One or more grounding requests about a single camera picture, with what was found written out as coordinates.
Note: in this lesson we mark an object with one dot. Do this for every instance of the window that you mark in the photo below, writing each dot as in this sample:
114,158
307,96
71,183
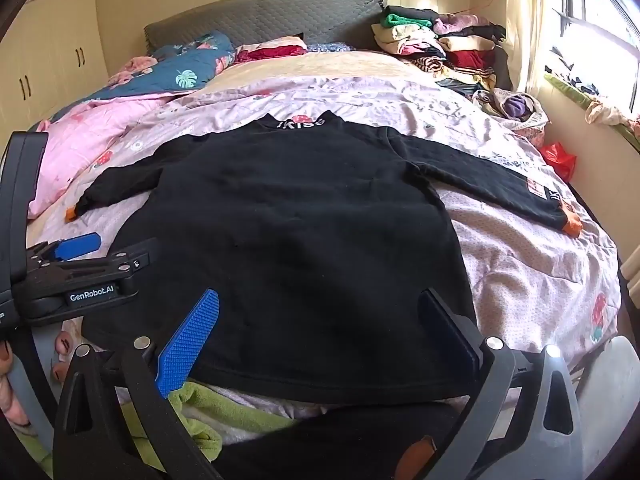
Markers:
605,25

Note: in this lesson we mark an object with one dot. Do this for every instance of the floral laundry bag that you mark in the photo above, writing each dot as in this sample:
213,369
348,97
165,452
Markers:
520,110

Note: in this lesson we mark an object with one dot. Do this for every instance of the white rounded seat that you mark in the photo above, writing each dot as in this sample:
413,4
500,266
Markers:
607,390

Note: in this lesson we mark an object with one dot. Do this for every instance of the pink quilt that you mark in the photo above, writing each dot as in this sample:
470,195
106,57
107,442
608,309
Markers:
85,145

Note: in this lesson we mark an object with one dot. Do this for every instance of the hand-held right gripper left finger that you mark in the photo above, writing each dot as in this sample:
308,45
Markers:
192,340

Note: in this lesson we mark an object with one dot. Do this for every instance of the cream wardrobe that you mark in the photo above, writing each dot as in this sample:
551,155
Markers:
45,50

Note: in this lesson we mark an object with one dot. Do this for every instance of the person's right hand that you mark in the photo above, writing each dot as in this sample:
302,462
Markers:
421,452

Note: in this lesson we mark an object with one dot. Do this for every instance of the beige blanket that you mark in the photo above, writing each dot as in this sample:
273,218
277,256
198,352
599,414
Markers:
325,67

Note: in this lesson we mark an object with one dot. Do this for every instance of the grey quilted headboard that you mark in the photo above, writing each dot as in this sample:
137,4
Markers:
270,15

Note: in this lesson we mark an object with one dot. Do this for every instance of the green windowsill mat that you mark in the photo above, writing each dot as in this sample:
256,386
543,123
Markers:
565,87

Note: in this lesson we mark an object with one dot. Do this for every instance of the red plastic bag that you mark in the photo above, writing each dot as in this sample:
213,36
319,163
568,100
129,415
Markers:
557,160

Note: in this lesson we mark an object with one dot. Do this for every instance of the cream curtain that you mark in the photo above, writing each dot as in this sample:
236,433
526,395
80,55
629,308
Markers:
530,25

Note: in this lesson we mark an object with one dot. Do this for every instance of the heap of windowsill clothes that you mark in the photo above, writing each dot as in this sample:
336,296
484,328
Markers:
605,110

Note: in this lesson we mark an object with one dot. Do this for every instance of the person's black clothing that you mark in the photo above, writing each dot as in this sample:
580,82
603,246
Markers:
325,445

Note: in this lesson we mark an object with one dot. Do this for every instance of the light green cloth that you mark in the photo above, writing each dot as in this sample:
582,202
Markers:
200,405

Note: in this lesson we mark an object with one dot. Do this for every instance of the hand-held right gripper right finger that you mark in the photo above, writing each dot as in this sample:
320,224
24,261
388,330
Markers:
445,330

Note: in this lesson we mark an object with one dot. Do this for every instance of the blue floral quilt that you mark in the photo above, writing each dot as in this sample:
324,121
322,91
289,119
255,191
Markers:
170,70

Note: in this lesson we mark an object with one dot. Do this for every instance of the person's left hand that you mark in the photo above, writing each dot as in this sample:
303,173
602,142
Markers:
65,345

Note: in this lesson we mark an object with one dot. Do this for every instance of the pile of folded clothes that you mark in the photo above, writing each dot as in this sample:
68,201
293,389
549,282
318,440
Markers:
450,55

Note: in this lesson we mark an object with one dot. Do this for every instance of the black sweater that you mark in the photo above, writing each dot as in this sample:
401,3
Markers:
300,240

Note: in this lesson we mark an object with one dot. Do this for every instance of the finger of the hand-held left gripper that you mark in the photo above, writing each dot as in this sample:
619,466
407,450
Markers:
75,247
135,260

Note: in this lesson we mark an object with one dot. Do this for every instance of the red and pink cloth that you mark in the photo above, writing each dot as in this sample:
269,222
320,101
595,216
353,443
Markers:
270,51

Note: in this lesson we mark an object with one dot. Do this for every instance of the blue patterned cloth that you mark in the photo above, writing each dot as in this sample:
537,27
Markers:
330,47

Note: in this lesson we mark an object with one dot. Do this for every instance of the lilac strawberry print quilt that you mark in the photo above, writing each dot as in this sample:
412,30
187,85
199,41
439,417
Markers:
525,270

